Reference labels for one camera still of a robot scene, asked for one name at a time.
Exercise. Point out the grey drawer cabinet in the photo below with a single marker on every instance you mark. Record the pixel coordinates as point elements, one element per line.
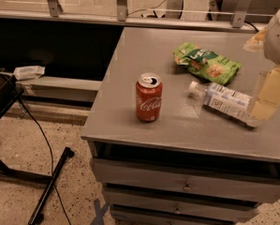
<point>185,135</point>

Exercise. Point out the right metal bracket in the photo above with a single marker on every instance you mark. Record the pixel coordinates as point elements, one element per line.
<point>240,13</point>

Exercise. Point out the top grey drawer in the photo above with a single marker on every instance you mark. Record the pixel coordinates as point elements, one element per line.
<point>221,185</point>

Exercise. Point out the bottom grey drawer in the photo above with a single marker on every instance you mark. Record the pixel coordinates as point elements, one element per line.
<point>153,217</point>

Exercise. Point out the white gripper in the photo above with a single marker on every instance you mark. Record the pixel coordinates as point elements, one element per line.
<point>278,37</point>

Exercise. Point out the white packet on ledge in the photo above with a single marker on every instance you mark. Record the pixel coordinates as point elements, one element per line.
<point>28,73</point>

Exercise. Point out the middle grey drawer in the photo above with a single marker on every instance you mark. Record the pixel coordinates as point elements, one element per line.
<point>182,205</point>

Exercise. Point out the metal bracket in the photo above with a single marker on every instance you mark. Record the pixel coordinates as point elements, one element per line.
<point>240,13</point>
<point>121,10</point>
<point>55,8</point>

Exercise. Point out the grey drawer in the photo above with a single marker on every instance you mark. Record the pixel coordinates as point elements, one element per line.
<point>153,217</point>
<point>182,205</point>
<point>221,185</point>

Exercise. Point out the green snack bag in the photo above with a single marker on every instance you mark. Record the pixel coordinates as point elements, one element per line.
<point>206,64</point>

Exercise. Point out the left metal bracket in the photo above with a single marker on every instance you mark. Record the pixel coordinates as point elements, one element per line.
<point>55,8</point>

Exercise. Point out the clear plastic water bottle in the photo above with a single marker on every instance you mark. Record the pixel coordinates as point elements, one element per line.
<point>227,101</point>

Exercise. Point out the red coca-cola can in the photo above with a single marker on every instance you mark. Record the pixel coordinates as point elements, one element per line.
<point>148,96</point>

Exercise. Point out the metal rail ledge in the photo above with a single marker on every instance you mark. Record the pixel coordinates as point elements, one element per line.
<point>131,22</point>

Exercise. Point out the middle metal bracket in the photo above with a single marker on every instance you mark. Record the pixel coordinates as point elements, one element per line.
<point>121,10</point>

